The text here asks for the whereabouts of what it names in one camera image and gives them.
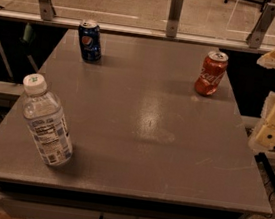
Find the clear plastic water bottle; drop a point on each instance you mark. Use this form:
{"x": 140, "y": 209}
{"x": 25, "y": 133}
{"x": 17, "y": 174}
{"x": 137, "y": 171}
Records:
{"x": 43, "y": 111}

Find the black stand leg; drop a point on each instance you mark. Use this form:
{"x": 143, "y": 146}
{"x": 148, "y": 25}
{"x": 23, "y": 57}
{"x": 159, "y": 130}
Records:
{"x": 273, "y": 178}

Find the red coke can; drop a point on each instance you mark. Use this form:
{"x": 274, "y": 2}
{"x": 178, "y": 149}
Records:
{"x": 212, "y": 71}

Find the blue pepsi can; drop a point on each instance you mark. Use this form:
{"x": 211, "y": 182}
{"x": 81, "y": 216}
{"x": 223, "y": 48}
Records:
{"x": 89, "y": 39}

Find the middle metal bracket post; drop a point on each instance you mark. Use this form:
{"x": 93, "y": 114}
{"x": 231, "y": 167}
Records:
{"x": 174, "y": 17}

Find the metal rail bar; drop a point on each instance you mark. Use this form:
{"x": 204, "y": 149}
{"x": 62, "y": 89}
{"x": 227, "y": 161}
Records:
{"x": 137, "y": 32}

